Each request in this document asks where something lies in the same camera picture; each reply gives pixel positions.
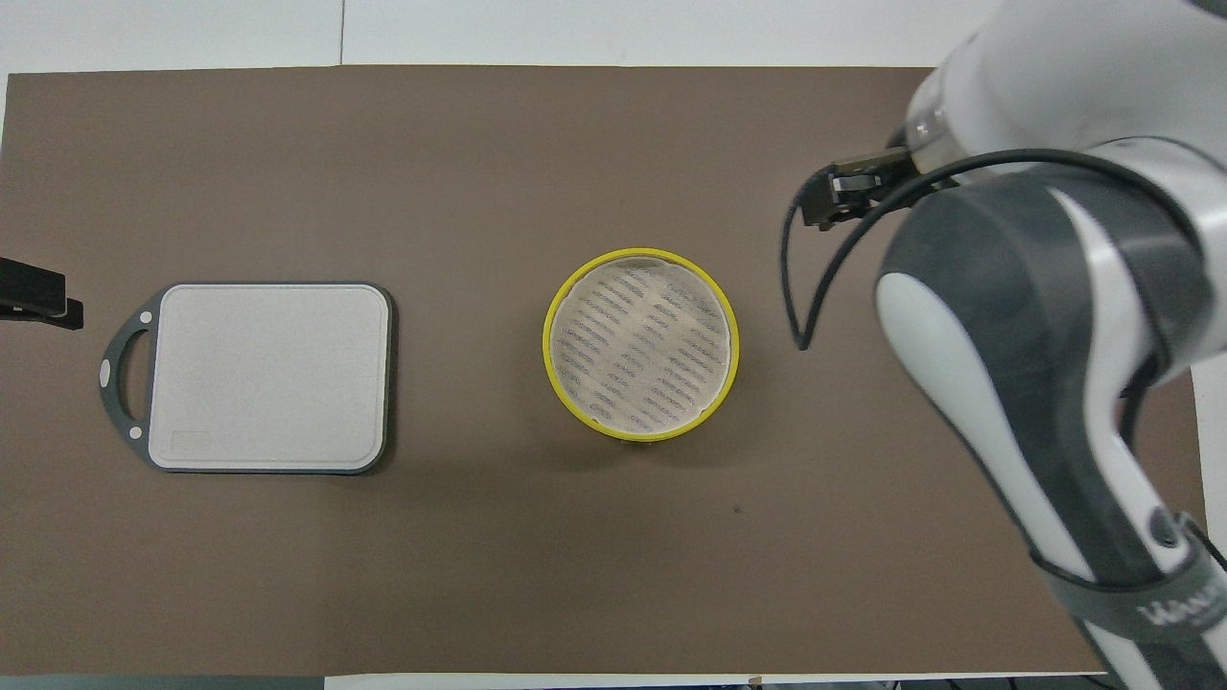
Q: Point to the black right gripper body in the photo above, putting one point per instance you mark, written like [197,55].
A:
[887,177]

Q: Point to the yellow bamboo steamer lid tray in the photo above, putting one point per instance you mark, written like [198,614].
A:
[551,364]

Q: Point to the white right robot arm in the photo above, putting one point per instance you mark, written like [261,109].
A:
[1035,287]

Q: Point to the brown table mat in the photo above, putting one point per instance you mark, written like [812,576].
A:
[479,556]

